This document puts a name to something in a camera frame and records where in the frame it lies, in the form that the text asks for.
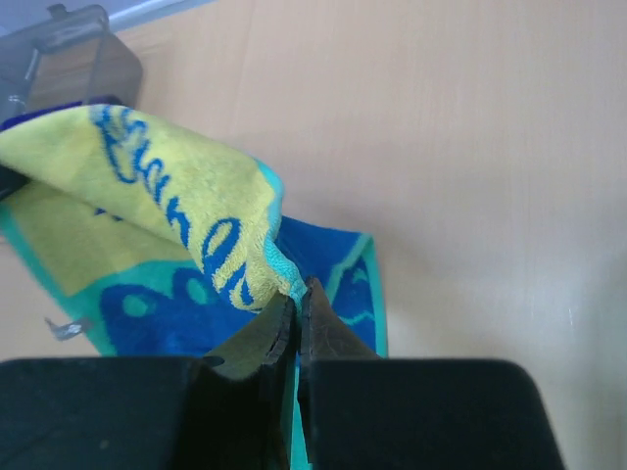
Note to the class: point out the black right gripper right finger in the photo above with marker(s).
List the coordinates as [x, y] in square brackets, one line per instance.
[324, 336]

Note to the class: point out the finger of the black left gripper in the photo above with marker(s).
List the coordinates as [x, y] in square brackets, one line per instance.
[10, 182]

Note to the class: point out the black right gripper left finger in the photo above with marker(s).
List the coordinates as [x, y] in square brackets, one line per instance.
[257, 358]

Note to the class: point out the yellow towel teal trim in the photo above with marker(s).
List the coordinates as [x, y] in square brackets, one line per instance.
[167, 241]

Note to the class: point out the purple towel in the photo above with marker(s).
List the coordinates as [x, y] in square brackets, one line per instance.
[14, 121]

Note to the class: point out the smoky clear plastic bin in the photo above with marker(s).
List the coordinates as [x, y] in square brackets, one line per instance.
[73, 57]

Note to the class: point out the white sealant strip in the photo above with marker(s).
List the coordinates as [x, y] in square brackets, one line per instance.
[132, 13]

